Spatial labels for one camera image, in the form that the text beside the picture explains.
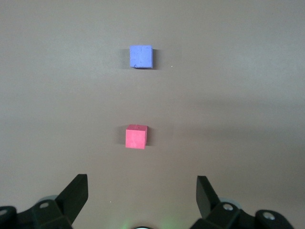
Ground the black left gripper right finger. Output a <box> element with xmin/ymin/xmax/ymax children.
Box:
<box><xmin>190</xmin><ymin>176</ymin><xmax>294</xmax><ymax>229</ymax></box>

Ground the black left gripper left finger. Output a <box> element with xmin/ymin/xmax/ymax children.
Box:
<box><xmin>0</xmin><ymin>173</ymin><xmax>89</xmax><ymax>229</ymax></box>

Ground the red foam cube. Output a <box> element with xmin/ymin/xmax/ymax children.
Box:
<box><xmin>125</xmin><ymin>124</ymin><xmax>148</xmax><ymax>150</ymax></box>

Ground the purple-blue foam cube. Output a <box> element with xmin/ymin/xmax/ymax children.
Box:
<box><xmin>129</xmin><ymin>44</ymin><xmax>153</xmax><ymax>70</ymax></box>

